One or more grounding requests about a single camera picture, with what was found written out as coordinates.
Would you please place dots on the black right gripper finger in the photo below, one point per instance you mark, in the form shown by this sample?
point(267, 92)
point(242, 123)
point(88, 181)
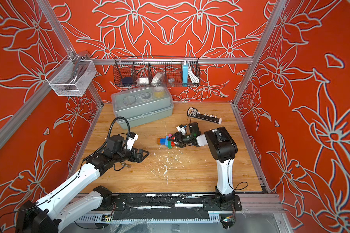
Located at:
point(174, 136)
point(172, 141)

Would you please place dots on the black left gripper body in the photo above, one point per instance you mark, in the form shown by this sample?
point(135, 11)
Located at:
point(131, 156)

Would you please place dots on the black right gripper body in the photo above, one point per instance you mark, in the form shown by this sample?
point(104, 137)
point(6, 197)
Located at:
point(184, 140)

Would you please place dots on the green long lego brick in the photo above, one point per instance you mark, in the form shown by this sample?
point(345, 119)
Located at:
point(169, 145)

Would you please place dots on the blue square lego brick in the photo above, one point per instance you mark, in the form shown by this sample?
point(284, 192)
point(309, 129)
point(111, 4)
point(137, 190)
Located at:
point(162, 141)

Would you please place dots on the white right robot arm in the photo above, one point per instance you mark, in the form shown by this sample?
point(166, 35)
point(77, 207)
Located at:
point(223, 149)

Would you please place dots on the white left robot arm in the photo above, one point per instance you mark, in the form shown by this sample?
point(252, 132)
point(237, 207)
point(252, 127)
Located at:
point(54, 212)

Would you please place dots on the dark brown bit holder case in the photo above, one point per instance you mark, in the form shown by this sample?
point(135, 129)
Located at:
point(194, 113)

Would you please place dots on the grey green plastic toolbox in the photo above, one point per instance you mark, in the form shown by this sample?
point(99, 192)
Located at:
point(139, 105)

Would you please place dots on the yellow tape roll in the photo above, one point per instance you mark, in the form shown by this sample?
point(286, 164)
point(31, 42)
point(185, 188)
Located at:
point(159, 92)

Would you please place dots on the clear bag in basket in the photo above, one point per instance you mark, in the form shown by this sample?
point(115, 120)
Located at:
point(158, 79)

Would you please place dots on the white box in basket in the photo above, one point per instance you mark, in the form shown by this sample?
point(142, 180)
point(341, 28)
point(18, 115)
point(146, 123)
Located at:
point(143, 80)

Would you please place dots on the light blue box in basket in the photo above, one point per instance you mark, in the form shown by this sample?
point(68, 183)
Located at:
point(185, 74)

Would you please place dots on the dark round tin in basket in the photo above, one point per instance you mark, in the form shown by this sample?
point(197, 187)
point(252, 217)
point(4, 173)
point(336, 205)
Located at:
point(127, 81)

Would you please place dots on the metal tool in bin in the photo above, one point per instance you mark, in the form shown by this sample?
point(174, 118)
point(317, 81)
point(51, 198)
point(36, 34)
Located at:
point(78, 70)

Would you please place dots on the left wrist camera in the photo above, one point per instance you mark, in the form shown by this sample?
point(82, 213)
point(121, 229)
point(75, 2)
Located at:
point(132, 137)

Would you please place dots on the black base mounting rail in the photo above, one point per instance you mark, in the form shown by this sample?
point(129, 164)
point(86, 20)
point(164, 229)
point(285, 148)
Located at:
point(166, 206)

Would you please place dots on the black wire wall basket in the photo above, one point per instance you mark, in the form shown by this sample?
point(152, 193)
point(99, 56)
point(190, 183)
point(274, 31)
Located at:
point(157, 71)

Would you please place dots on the clear plastic wall bin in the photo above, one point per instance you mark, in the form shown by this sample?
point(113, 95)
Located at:
point(61, 74)

